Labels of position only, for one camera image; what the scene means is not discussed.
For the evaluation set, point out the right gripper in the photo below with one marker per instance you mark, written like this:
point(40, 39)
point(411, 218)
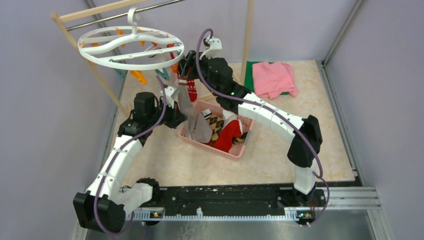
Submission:
point(189, 62)

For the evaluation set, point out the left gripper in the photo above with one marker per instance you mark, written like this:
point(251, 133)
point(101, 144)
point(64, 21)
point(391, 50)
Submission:
point(176, 116)

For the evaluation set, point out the grey sock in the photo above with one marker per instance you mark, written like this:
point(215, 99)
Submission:
point(187, 109)
point(202, 131)

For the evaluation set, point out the brown argyle sock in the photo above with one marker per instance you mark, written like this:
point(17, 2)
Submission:
point(216, 124)

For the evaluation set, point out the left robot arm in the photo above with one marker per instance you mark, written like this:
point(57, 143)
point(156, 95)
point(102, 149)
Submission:
point(122, 159)

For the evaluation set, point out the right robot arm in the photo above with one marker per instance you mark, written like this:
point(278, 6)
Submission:
point(303, 134)

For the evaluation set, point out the white round clip hanger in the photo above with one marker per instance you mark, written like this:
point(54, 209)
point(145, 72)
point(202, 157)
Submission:
point(131, 46)

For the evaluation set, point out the white black-striped sock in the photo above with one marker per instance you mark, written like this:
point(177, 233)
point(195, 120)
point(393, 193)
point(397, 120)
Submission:
point(207, 114)

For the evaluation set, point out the red white sock in basket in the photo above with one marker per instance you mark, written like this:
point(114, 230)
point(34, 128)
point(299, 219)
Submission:
point(232, 129)

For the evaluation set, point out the green cloth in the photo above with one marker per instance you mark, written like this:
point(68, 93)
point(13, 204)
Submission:
point(249, 76)

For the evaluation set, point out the pink plastic basket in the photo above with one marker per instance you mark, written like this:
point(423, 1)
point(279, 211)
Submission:
point(238, 148)

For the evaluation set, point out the pink cloth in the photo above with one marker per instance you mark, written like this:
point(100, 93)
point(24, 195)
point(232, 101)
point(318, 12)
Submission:
point(273, 78)

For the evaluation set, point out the wooden drying rack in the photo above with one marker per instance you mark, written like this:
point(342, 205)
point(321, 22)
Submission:
point(190, 20)

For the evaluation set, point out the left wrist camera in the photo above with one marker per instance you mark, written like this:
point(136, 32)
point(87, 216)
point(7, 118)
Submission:
point(171, 93)

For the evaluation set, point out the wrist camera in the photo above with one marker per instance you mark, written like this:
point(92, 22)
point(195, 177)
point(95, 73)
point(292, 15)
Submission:
point(171, 93)
point(212, 47)

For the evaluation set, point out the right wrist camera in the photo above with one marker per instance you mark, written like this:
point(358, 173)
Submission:
point(212, 47)

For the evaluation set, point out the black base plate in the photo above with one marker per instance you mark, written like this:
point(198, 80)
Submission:
point(242, 200)

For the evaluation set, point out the aluminium frame rail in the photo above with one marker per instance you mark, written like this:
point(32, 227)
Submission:
point(341, 199)

